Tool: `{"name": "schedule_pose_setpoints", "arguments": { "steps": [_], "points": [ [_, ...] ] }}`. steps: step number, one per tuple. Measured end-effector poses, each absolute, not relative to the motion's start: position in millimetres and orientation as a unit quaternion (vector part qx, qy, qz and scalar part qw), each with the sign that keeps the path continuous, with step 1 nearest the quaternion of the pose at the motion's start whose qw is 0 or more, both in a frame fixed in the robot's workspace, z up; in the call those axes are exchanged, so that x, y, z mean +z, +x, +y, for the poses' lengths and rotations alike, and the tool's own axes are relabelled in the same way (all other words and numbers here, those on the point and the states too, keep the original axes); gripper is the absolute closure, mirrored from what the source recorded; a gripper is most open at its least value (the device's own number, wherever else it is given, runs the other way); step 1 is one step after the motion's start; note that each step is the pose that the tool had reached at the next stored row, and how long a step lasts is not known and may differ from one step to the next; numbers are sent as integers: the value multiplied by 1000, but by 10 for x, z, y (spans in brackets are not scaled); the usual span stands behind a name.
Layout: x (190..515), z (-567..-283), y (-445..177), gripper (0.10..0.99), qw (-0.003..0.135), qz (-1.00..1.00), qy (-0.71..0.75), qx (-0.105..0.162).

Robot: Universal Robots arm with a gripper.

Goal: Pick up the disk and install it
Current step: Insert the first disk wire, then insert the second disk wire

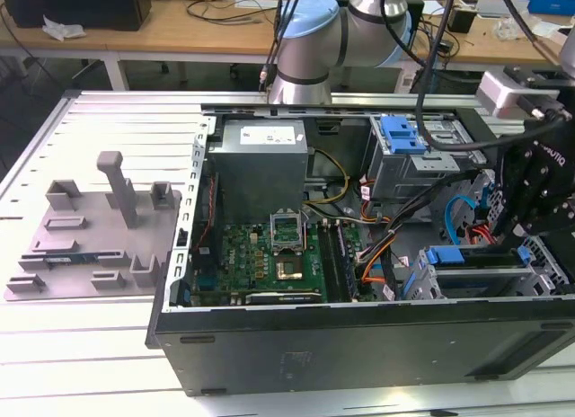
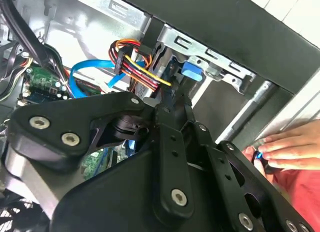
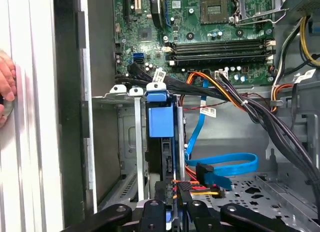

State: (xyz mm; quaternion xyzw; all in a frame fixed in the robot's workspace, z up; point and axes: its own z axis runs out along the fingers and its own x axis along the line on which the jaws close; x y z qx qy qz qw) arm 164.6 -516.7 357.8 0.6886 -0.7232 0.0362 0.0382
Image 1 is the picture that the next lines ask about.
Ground white flat packaging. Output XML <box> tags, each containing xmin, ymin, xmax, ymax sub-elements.
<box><xmin>529</xmin><ymin>21</ymin><xmax>571</xmax><ymax>48</ymax></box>

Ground black RAM slot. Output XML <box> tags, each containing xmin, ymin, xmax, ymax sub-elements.
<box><xmin>328</xmin><ymin>220</ymin><xmax>348</xmax><ymax>301</ymax></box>
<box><xmin>316</xmin><ymin>219</ymin><xmax>336</xmax><ymax>301</ymax></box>

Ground black speaker box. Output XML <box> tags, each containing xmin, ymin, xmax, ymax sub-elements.
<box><xmin>406</xmin><ymin>0</ymin><xmax>426</xmax><ymax>28</ymax></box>

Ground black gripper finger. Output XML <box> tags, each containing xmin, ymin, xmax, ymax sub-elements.
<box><xmin>491</xmin><ymin>146</ymin><xmax>531</xmax><ymax>245</ymax></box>
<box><xmin>505</xmin><ymin>164</ymin><xmax>562</xmax><ymax>238</ymax></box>

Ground wooden desk white frame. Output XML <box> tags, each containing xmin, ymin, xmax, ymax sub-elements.
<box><xmin>0</xmin><ymin>0</ymin><xmax>575</xmax><ymax>93</ymax></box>

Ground hard disk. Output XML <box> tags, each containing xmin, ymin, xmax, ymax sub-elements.
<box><xmin>402</xmin><ymin>244</ymin><xmax>534</xmax><ymax>301</ymax></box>

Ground grey metal disk bay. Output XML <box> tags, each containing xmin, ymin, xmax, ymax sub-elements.
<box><xmin>394</xmin><ymin>244</ymin><xmax>562</xmax><ymax>301</ymax></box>

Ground black cable bundle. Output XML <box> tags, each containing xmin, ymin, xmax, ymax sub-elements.
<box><xmin>357</xmin><ymin>167</ymin><xmax>493</xmax><ymax>265</ymax></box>

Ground grey flat laptop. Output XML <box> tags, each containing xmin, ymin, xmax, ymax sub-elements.
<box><xmin>475</xmin><ymin>0</ymin><xmax>518</xmax><ymax>19</ymax></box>

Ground yellow power wires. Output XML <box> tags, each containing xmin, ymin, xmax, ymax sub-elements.
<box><xmin>305</xmin><ymin>149</ymin><xmax>351</xmax><ymax>207</ymax></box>

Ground orange SATA wire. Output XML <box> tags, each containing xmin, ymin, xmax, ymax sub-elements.
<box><xmin>361</xmin><ymin>253</ymin><xmax>392</xmax><ymax>284</ymax></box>

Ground grey metal drive cage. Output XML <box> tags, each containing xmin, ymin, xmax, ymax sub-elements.
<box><xmin>366</xmin><ymin>115</ymin><xmax>495</xmax><ymax>202</ymax></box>

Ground blue cardboard box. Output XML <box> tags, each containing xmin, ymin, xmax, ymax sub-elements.
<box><xmin>520</xmin><ymin>0</ymin><xmax>575</xmax><ymax>16</ymax></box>

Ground spare RAM stick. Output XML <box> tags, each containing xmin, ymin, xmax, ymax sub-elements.
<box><xmin>42</xmin><ymin>253</ymin><xmax>98</xmax><ymax>263</ymax></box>

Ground black open PC case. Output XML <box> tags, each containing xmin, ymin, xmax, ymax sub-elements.
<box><xmin>146</xmin><ymin>95</ymin><xmax>575</xmax><ymax>398</ymax></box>

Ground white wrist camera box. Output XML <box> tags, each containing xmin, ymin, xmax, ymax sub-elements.
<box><xmin>475</xmin><ymin>70</ymin><xmax>531</xmax><ymax>117</ymax></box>

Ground grey power supply unit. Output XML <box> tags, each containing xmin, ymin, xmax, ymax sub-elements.
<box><xmin>207</xmin><ymin>120</ymin><xmax>311</xmax><ymax>223</ymax></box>

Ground clear plastic bag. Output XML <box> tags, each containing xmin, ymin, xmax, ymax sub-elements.
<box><xmin>493</xmin><ymin>16</ymin><xmax>531</xmax><ymax>40</ymax></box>

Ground metal socket cover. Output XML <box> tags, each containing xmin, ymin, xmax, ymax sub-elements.
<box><xmin>268</xmin><ymin>208</ymin><xmax>309</xmax><ymax>256</ymax></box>

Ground blue SATA wire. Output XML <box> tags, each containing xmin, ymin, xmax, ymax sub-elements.
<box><xmin>443</xmin><ymin>182</ymin><xmax>491</xmax><ymax>247</ymax></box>

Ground thin hanging cable with plug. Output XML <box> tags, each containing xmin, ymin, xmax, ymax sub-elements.
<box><xmin>259</xmin><ymin>0</ymin><xmax>291</xmax><ymax>93</ymax></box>

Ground blue plastic drive latch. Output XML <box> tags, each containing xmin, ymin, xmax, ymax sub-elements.
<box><xmin>379</xmin><ymin>114</ymin><xmax>428</xmax><ymax>155</ymax></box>

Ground black computer tower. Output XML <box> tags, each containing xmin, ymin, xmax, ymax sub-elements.
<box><xmin>2</xmin><ymin>0</ymin><xmax>152</xmax><ymax>31</ymax></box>

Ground CPU socket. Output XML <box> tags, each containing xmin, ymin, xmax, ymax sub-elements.
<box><xmin>274</xmin><ymin>250</ymin><xmax>311</xmax><ymax>283</ymax></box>

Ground green motherboard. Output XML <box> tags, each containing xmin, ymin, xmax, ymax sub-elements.
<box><xmin>188</xmin><ymin>218</ymin><xmax>374</xmax><ymax>306</ymax></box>

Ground installed RAM stick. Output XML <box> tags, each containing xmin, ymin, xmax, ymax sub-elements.
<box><xmin>337</xmin><ymin>222</ymin><xmax>363</xmax><ymax>301</ymax></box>

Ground black computer under desk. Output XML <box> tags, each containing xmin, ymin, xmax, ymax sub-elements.
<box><xmin>429</xmin><ymin>69</ymin><xmax>482</xmax><ymax>94</ymax></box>

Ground grey plastic parts rack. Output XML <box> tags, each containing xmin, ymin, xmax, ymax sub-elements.
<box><xmin>2</xmin><ymin>151</ymin><xmax>183</xmax><ymax>304</ymax></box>

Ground crumpled white plastic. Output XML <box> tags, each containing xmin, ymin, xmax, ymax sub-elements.
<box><xmin>42</xmin><ymin>14</ymin><xmax>86</xmax><ymax>43</ymax></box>

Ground orange red power wire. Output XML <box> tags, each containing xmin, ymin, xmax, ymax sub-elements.
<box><xmin>465</xmin><ymin>222</ymin><xmax>498</xmax><ymax>246</ymax></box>

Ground small black box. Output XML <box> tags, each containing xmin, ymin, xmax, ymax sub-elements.
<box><xmin>447</xmin><ymin>6</ymin><xmax>477</xmax><ymax>34</ymax></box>

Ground black graphics card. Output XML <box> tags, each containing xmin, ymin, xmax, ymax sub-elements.
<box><xmin>244</xmin><ymin>290</ymin><xmax>323</xmax><ymax>306</ymax></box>

